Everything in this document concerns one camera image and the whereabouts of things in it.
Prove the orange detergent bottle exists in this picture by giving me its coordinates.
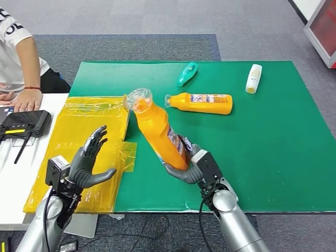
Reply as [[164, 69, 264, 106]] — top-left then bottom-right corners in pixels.
[[165, 92, 233, 116], [126, 87, 193, 172]]

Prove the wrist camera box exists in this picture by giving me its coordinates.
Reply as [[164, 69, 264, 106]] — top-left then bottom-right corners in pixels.
[[191, 149, 223, 190], [45, 155, 71, 188]]

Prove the red and white cabinet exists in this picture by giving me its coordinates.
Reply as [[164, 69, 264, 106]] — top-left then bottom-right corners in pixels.
[[304, 0, 336, 69]]

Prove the white desk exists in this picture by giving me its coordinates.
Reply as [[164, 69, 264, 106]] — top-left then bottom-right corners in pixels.
[[0, 93, 99, 239]]

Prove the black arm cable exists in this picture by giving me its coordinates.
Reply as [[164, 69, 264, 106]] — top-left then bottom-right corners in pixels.
[[198, 197, 214, 252], [42, 187, 54, 252]]

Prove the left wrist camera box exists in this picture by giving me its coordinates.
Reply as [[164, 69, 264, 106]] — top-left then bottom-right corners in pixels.
[[45, 155, 71, 188]]

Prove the person's hand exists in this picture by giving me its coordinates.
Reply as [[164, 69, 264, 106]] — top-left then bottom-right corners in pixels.
[[11, 89, 43, 113], [0, 82, 15, 105]]

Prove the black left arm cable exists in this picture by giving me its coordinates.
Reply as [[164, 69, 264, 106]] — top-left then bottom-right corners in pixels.
[[42, 187, 54, 252]]

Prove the teal plastic bottle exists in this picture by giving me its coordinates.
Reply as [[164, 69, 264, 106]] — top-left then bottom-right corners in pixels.
[[177, 62, 199, 88]]

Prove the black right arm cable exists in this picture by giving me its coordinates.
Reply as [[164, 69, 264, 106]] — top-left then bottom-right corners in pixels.
[[198, 197, 214, 252]]

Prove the black remote controller with antennas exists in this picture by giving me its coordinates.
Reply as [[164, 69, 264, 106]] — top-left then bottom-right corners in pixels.
[[0, 110, 52, 165]]

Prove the black power adapter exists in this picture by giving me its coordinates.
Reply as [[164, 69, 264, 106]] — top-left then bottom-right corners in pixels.
[[59, 240, 79, 252]]

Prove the person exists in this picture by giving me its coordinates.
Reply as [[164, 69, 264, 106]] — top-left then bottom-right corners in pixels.
[[0, 7, 71, 113]]

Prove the white plastic bottle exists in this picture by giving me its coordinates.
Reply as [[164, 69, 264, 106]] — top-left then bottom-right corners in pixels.
[[245, 64, 263, 95]]

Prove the dark tablet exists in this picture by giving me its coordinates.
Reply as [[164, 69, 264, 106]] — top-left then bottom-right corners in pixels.
[[0, 106, 15, 124]]

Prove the green table mat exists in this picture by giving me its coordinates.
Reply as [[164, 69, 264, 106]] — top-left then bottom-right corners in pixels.
[[69, 61, 336, 214]]

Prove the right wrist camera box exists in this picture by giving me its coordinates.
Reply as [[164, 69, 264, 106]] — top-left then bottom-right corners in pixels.
[[191, 149, 223, 190]]

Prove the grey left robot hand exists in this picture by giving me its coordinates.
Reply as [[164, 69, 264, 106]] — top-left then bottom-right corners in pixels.
[[69, 125, 117, 190]]

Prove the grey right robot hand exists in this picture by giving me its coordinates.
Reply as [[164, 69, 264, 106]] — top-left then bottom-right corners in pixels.
[[162, 134, 205, 185]]

